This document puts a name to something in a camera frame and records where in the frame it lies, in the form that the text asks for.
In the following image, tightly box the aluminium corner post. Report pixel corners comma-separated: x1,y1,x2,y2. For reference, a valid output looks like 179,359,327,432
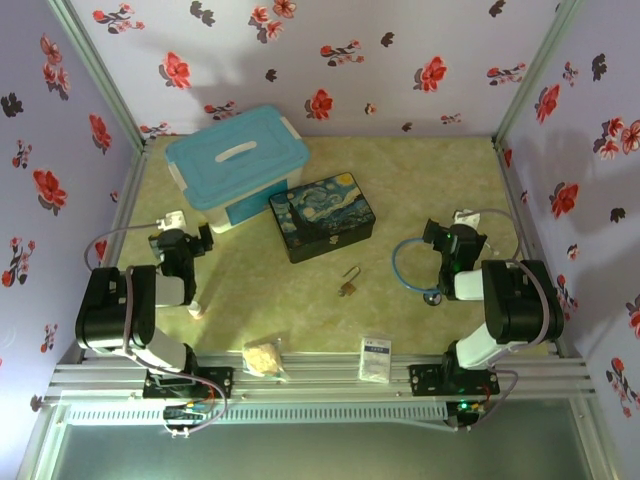
491,0,585,147
46,0,151,151

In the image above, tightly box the clear bag with beige contents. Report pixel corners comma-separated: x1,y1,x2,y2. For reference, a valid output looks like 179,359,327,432
241,338,290,384

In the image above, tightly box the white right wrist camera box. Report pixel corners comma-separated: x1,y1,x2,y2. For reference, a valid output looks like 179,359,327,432
452,208,482,229

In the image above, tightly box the small white zip packet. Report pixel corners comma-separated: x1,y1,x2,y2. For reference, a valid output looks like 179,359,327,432
358,335,393,385

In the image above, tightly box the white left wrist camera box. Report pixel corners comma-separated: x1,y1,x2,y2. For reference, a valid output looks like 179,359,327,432
154,209,188,230

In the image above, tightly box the grey left arm cable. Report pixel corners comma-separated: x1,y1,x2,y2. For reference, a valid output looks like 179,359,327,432
82,222,231,439

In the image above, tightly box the brass padlock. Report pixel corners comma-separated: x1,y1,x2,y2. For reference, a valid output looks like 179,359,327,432
338,266,362,297

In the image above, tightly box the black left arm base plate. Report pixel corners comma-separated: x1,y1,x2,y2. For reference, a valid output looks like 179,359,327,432
142,365,235,400

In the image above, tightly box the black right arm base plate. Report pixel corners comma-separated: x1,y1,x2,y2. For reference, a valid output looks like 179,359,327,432
408,363,501,398

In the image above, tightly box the blue lidded plastic storage box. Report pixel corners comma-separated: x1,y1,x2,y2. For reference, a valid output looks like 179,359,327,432
164,103,311,235

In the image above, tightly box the white slotted cable duct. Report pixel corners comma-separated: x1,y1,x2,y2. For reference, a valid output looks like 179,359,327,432
66,402,450,427

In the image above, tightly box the aluminium front frame rail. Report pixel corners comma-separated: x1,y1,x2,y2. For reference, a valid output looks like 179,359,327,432
43,347,597,407

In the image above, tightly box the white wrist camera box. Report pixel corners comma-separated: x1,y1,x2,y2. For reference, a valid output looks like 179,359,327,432
452,208,482,229
154,209,188,230

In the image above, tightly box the starry night tin box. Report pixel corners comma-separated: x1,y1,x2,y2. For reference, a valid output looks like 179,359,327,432
268,172,378,265

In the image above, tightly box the aluminium side rail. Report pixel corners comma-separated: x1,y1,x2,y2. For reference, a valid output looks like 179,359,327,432
492,139,584,359
59,139,154,364

